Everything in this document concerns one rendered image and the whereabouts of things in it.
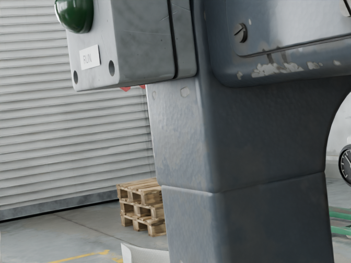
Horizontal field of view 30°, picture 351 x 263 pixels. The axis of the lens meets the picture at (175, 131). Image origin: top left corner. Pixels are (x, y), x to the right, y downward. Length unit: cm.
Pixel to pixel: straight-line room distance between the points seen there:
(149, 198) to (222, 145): 556
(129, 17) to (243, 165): 10
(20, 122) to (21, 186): 76
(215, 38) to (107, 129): 801
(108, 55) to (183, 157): 8
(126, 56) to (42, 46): 783
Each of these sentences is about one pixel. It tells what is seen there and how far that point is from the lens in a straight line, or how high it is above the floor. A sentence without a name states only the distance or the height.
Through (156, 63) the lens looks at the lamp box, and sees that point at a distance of 33.
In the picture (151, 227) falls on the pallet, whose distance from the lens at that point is 596.
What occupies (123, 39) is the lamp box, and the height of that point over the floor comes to 126.
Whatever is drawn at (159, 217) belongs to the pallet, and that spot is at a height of 17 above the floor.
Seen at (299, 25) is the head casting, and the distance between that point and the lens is 28.
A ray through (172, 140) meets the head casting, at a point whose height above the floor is 121.
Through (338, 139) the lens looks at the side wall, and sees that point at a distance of 827.
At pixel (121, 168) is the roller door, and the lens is 842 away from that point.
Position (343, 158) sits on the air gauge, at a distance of 56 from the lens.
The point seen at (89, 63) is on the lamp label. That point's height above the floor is 125.
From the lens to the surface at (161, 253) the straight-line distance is 89.
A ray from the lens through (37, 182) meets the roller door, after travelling 809.
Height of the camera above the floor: 123
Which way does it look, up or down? 3 degrees down
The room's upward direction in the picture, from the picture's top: 7 degrees counter-clockwise
